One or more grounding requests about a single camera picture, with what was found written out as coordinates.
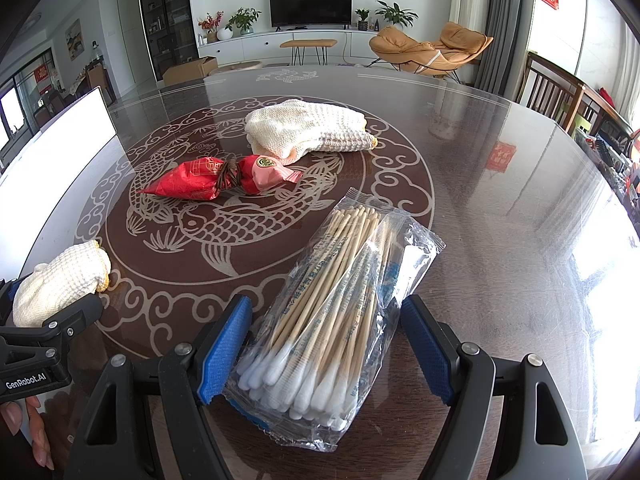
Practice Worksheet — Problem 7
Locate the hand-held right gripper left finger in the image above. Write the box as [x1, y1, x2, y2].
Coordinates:
[64, 294, 254, 480]

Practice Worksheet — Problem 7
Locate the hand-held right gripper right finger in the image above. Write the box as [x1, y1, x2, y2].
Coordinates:
[400, 294, 588, 480]

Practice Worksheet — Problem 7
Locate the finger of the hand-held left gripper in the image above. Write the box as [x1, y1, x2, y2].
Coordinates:
[46, 292, 104, 343]
[0, 277, 21, 321]

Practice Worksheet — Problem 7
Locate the cream knitted glove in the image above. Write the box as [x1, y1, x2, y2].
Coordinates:
[244, 100, 377, 167]
[12, 240, 112, 329]

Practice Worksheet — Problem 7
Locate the person's left hand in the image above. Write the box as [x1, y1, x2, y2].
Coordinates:
[0, 395, 56, 471]

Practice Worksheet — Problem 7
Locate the red candy packet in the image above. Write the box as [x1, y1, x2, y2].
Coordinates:
[136, 156, 305, 202]

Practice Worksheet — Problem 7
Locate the cluttered wooden side table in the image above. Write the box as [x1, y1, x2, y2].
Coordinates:
[70, 57, 118, 106]

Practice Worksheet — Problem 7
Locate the pile of sideboard clutter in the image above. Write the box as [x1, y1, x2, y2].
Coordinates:
[575, 125, 640, 206]

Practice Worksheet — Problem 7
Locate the cardboard box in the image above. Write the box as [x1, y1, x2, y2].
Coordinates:
[162, 56, 219, 86]

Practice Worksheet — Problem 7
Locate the white door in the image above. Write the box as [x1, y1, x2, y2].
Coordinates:
[117, 0, 143, 83]

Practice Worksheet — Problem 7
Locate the wooden dining chair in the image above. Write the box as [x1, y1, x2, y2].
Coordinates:
[517, 51, 586, 133]
[567, 82, 636, 156]

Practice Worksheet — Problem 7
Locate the orange lounge chair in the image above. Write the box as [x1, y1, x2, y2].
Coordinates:
[369, 21, 495, 81]

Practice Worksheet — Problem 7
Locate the white television cabinet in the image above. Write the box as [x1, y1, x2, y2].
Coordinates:
[197, 29, 396, 66]

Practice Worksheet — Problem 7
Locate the dark glass display cabinet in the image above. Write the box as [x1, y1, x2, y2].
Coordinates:
[136, 0, 199, 81]

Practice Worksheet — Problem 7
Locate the wooden bench with metal legs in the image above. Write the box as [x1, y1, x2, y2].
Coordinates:
[280, 39, 338, 66]

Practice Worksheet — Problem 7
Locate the red flower plant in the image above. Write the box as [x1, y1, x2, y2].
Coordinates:
[197, 11, 224, 43]

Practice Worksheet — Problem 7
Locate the green potted plant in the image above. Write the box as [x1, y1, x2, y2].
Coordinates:
[225, 7, 262, 36]

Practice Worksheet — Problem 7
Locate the grey curtain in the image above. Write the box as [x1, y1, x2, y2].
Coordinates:
[472, 0, 538, 96]

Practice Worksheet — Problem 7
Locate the large leafy potted plant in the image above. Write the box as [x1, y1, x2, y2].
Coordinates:
[375, 1, 418, 29]

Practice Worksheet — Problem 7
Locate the cloth covered air conditioner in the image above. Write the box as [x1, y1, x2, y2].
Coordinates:
[447, 0, 493, 43]

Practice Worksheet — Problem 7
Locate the black television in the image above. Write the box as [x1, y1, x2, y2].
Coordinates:
[269, 0, 353, 28]

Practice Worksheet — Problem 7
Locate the brown spiral hair tie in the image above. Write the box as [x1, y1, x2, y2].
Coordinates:
[219, 157, 242, 192]

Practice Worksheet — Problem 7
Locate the framed wall painting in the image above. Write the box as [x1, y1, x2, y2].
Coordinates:
[65, 18, 82, 61]

